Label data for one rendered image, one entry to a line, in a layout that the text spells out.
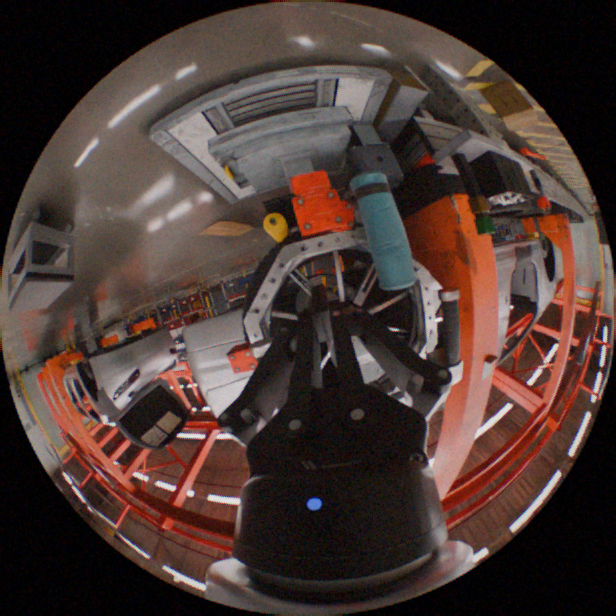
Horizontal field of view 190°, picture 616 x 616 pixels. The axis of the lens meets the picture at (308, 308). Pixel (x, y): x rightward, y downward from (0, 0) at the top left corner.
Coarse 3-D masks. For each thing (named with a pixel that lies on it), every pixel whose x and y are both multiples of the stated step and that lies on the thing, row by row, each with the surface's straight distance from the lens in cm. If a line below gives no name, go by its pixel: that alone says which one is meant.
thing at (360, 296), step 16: (320, 256) 74; (336, 256) 62; (352, 256) 79; (368, 256) 68; (336, 272) 61; (368, 272) 64; (304, 288) 61; (368, 288) 64; (272, 304) 62; (352, 304) 63; (384, 304) 66; (400, 304) 78; (272, 320) 67; (400, 320) 79; (416, 320) 70; (272, 336) 66; (400, 336) 71; (336, 368) 88
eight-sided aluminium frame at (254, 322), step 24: (312, 240) 51; (336, 240) 56; (360, 240) 53; (288, 264) 51; (264, 288) 52; (264, 312) 53; (432, 312) 63; (264, 336) 56; (432, 336) 65; (288, 384) 64; (384, 384) 71
